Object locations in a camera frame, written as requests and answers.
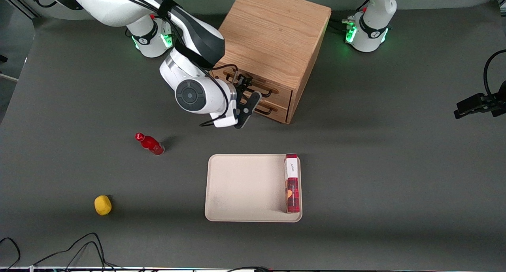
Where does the wooden drawer cabinet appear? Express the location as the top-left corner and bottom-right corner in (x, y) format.
(209, 0), (332, 125)

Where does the red and white snack box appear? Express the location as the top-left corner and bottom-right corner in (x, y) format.
(284, 153), (301, 213)

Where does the short black edge cable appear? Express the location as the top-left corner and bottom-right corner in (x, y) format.
(227, 266), (273, 272)

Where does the black cable loop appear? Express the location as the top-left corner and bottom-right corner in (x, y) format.
(0, 237), (21, 271)

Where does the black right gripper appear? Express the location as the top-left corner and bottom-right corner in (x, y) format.
(233, 73), (256, 107)

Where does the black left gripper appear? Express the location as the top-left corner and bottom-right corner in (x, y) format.
(453, 80), (506, 119)

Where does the black base cable bundle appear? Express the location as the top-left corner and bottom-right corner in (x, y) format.
(329, 0), (370, 33)

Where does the yellow lemon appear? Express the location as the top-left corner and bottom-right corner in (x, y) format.
(94, 195), (112, 216)

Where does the red bottle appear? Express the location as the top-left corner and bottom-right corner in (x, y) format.
(135, 132), (165, 156)

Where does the wrist camera with black bracket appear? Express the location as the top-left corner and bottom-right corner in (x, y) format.
(213, 92), (262, 129)

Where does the black wire drawer handle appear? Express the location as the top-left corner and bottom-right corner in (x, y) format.
(253, 102), (277, 115)
(223, 70), (279, 98)

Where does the long black floor cable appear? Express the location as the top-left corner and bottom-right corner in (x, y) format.
(34, 232), (131, 271)

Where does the beige rectangular tray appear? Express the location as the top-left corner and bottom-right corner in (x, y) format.
(204, 154), (303, 223)

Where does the wooden drawer with black handle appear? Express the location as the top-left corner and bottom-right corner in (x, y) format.
(211, 62), (293, 110)
(248, 94), (291, 124)

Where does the thick black curved cable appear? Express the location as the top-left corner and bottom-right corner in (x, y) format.
(484, 49), (506, 100)

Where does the aluminium frame profile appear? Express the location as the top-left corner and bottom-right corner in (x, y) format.
(0, 0), (41, 20)

